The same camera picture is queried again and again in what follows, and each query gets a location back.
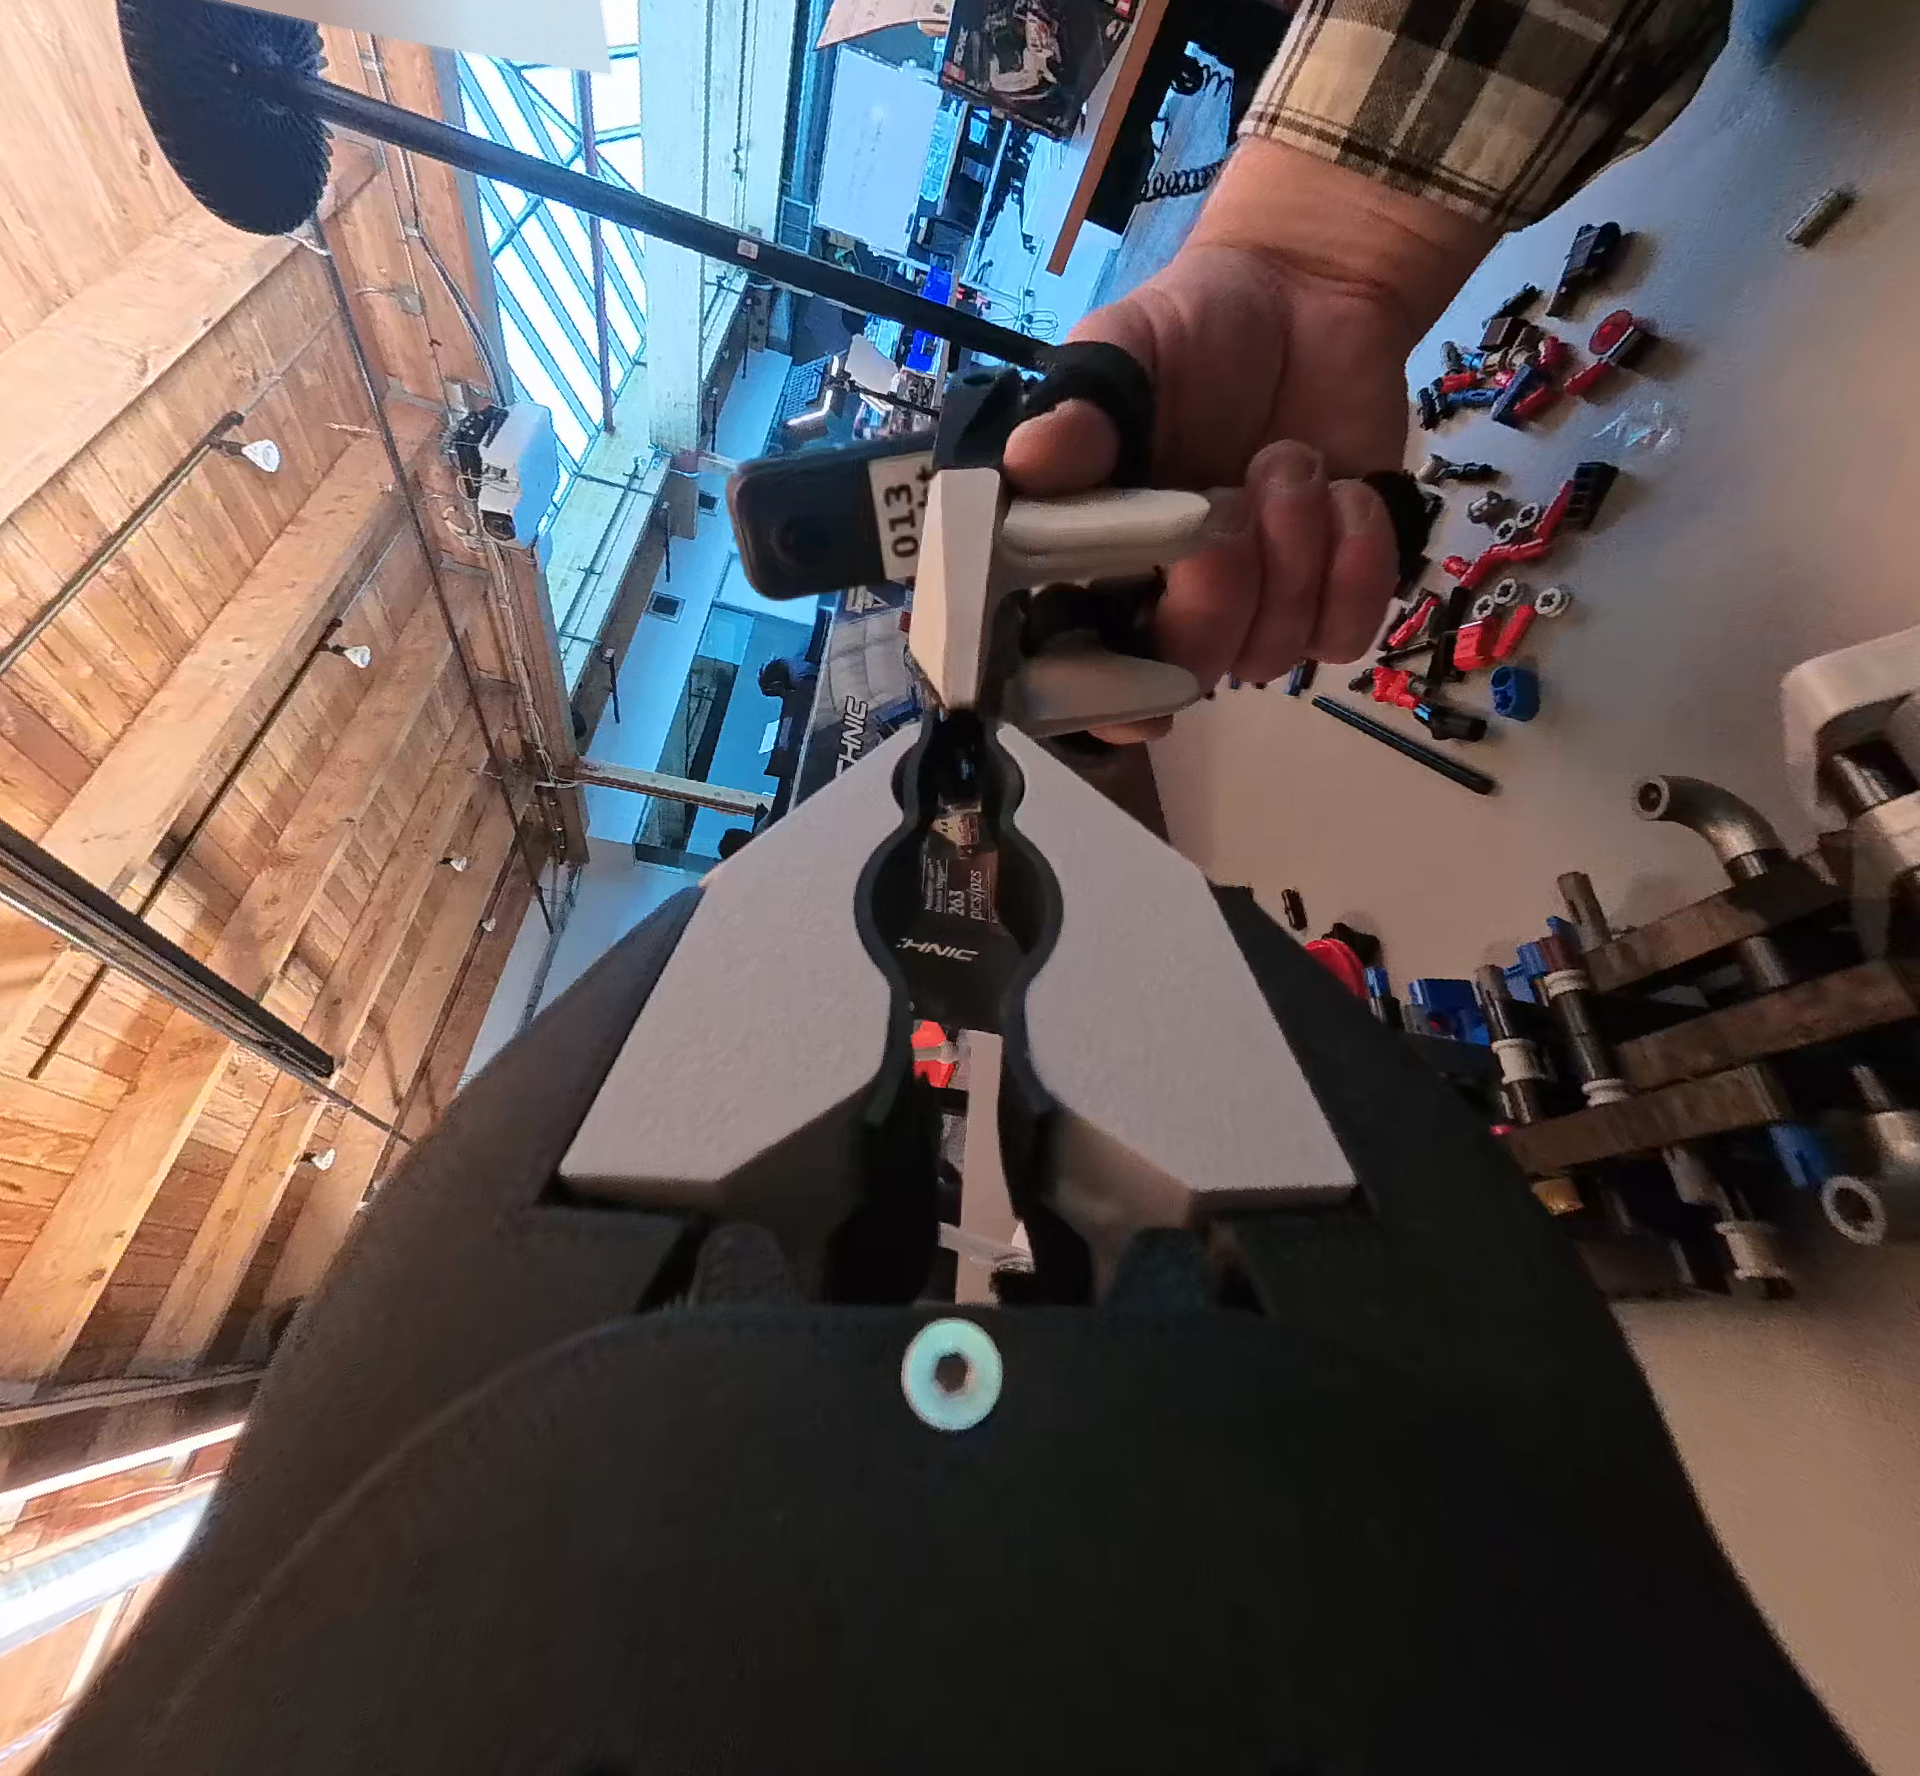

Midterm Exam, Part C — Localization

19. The brown cardboard sheet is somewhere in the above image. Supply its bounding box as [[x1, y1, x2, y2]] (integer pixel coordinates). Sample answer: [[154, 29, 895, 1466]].
[[817, 0, 965, 53]]

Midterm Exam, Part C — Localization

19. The white ceiling camera unit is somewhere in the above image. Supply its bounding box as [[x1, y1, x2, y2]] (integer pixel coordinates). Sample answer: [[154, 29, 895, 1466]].
[[443, 400, 561, 551]]

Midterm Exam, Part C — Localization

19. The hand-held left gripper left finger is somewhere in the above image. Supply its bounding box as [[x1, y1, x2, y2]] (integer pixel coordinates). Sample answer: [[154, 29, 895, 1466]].
[[554, 739, 943, 1302]]

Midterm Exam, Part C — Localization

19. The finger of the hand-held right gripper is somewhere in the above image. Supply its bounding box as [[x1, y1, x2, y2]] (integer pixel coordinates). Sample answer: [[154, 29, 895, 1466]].
[[910, 468, 1008, 722]]

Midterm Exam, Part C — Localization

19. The white board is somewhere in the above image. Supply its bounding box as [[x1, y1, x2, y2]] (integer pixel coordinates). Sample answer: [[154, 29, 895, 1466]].
[[817, 52, 962, 234]]

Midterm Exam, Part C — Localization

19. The grey desk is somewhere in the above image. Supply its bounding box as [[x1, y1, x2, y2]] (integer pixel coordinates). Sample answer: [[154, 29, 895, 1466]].
[[1036, 0, 1920, 1776]]

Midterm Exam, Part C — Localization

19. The orange top table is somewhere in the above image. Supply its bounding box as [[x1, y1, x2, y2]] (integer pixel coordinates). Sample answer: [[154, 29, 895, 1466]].
[[921, 0, 1246, 279]]

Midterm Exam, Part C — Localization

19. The black metal ceiling rail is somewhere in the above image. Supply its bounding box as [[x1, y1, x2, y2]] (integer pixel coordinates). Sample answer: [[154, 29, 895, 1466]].
[[0, 823, 340, 1080]]

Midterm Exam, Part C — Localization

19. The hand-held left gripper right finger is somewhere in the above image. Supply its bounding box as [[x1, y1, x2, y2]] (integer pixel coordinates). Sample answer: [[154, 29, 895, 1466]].
[[975, 733, 1363, 1302]]

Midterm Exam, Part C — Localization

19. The person's right hand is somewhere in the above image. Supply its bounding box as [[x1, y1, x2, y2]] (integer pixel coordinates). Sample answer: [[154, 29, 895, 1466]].
[[1004, 142, 1426, 747]]

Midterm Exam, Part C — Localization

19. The toy car set box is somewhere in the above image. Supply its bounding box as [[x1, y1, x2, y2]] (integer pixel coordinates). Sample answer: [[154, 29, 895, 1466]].
[[937, 0, 1153, 143]]

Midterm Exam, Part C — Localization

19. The blue and black toy chassis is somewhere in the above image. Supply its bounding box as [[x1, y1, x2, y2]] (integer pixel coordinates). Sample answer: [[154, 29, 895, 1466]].
[[1306, 637, 1920, 1305]]

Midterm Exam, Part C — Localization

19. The toy truck set box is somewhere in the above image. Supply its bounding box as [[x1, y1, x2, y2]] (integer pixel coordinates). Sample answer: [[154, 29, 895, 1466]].
[[765, 606, 1053, 1044]]

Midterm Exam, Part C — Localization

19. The black coiled cable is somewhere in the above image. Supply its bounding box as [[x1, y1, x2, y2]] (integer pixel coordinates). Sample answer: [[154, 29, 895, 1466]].
[[1140, 52, 1250, 207]]

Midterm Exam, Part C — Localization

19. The scatter of small toy pins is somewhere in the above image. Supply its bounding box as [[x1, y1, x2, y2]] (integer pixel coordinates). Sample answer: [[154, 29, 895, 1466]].
[[1289, 189, 1856, 758]]

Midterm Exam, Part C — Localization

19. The black toy axle rod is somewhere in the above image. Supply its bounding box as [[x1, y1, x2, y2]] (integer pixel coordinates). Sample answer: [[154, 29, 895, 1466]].
[[1312, 694, 1496, 798]]

